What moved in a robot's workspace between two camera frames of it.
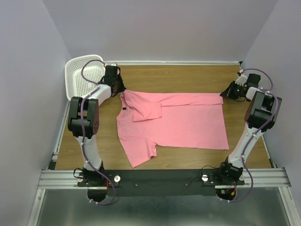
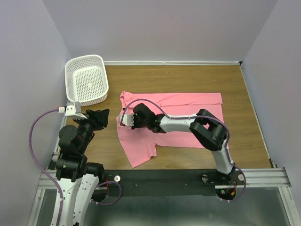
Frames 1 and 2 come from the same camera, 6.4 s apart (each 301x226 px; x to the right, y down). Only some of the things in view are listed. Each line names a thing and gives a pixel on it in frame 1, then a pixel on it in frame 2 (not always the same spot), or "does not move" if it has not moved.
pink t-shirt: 147,120 does not move
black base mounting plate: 155,182 does not move
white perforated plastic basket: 76,84 does not move
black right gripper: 227,92 -> 135,126
